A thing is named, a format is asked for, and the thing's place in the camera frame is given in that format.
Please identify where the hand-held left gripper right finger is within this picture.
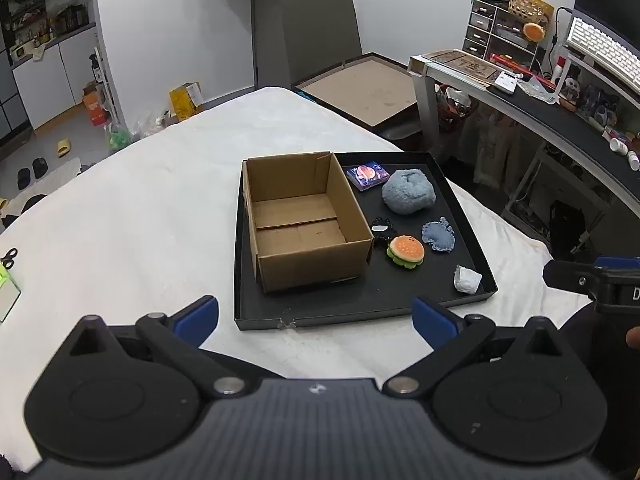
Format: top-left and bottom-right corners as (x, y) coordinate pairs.
(381, 296), (564, 398)

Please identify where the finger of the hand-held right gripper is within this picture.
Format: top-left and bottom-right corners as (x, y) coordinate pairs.
(542, 258), (601, 303)

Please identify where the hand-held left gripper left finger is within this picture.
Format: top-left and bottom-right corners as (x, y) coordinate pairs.
(68, 295), (261, 402)

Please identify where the black shallow tray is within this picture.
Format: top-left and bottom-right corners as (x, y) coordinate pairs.
(233, 151), (499, 332)

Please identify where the white soft wad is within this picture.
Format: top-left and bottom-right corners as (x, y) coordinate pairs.
(453, 265), (483, 295)

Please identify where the hamburger plush toy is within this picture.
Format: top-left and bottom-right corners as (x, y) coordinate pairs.
(386, 235), (426, 271)

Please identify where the blue denim plush pillow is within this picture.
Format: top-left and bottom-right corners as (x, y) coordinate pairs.
(421, 217), (457, 255)

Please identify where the blue fluffy plush ball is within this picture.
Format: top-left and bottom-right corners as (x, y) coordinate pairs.
(381, 169), (437, 216)

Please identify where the brown cardboard box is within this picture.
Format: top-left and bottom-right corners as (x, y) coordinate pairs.
(241, 151), (375, 295)

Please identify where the black backpack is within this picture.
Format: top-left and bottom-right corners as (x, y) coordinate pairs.
(547, 200), (587, 262)

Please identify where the white metal rack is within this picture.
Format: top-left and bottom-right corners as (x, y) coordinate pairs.
(500, 140), (603, 243)

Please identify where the black plush with white patch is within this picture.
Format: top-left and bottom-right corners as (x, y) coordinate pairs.
(370, 216), (398, 249)

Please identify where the person's dark clothing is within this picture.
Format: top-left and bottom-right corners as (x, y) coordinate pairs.
(559, 305), (640, 478)

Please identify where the cream tote bag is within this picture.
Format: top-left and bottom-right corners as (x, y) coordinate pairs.
(472, 110), (522, 189)

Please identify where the blue purple tissue pack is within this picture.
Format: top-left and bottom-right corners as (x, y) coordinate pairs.
(346, 160), (391, 192)

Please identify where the grey desk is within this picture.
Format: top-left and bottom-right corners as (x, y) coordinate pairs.
(407, 51), (640, 211)

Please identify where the panda figure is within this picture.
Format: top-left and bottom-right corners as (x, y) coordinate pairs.
(559, 77), (582, 111)

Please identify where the green clear box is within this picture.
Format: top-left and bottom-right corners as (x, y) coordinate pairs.
(0, 264), (22, 323)

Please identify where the green plastic bag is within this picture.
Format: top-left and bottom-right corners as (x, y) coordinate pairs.
(107, 125), (132, 155)

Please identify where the red basket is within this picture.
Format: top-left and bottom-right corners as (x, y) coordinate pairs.
(436, 85), (473, 134)

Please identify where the white small device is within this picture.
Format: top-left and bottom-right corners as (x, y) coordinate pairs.
(494, 71), (522, 95)

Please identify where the yellow cardboard box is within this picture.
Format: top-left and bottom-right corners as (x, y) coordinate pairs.
(168, 82), (204, 121)

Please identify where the white keyboard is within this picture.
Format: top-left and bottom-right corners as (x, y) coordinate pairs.
(566, 16), (640, 87)

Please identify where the orange box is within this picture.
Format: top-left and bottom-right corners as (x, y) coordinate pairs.
(82, 91), (111, 127)

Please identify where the grey drawer organizer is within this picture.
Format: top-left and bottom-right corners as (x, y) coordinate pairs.
(462, 0), (542, 68)

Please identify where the woven basket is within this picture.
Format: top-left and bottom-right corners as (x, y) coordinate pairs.
(508, 0), (555, 26)

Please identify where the white cabinet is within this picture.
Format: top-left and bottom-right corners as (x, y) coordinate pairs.
(11, 30), (110, 132)

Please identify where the kitchen shelf with bottles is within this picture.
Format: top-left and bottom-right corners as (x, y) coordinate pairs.
(0, 0), (97, 61)

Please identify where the brown board with dark frame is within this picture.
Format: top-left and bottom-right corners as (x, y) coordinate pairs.
(291, 52), (422, 129)

